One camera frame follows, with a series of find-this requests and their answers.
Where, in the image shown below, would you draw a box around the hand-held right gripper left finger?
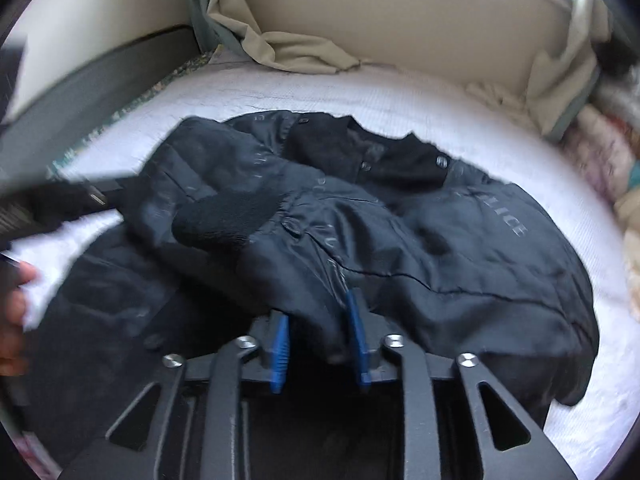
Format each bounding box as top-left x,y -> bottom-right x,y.
57,310 -> 292,480

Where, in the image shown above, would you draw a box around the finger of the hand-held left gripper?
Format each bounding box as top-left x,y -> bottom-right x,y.
62,176 -> 125,212

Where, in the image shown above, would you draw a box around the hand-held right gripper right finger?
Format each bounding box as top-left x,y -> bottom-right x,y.
344,287 -> 577,480

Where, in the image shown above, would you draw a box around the black jacket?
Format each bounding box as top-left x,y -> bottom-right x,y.
20,110 -> 601,411

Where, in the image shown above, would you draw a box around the person's left hand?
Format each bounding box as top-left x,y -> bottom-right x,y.
0,264 -> 41,377

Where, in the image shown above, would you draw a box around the grey bed board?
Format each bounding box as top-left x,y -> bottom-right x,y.
0,24 -> 201,196

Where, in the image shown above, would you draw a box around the dark floral mattress edge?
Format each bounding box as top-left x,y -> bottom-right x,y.
47,51 -> 222,177

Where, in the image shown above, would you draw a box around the white quilted bed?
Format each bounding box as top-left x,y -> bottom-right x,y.
10,60 -> 637,466

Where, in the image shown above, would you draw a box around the beige curtain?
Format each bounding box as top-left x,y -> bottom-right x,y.
185,0 -> 362,75

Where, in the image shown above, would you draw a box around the cream cloth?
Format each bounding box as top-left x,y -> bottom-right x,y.
612,160 -> 640,323

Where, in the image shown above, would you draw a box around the pink floral quilt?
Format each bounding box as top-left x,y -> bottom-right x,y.
562,104 -> 638,203

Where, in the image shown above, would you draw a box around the beige sheet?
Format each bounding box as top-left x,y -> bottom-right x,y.
465,0 -> 617,143

